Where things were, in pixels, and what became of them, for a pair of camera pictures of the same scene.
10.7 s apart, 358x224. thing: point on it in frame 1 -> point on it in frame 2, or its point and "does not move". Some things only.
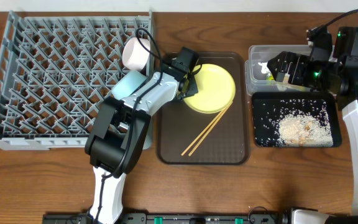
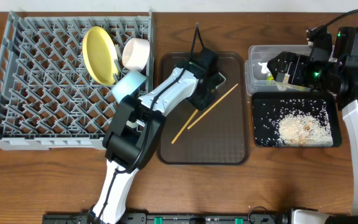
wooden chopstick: [206, 127] -> [186, 125]
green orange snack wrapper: [271, 78] does not move
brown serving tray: [186, 137] does not move
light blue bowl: [127, 84] does not move
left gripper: [188, 90] -> [202, 97]
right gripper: [299, 62] does not move
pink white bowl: [134, 54] does not move
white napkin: [264, 68] does not move
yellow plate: [216, 89] -> [100, 55]
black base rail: [202, 218] does not move
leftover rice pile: [305, 129] does not move
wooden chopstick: [213, 128] -> [212, 106]
